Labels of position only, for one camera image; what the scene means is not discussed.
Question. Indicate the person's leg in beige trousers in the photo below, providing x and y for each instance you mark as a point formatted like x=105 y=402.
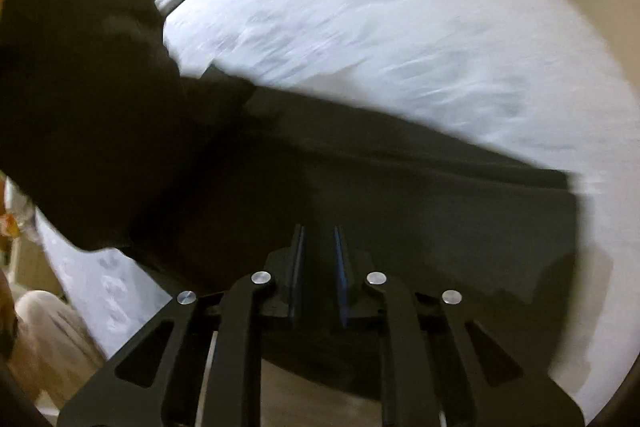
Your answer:
x=50 y=332

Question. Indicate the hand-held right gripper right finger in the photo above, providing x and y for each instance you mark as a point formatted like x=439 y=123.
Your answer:
x=342 y=272

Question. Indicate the bed with butterfly sheet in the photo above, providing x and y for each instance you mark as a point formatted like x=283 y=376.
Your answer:
x=400 y=32

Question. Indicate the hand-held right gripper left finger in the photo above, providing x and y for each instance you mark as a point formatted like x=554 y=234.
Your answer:
x=298 y=267

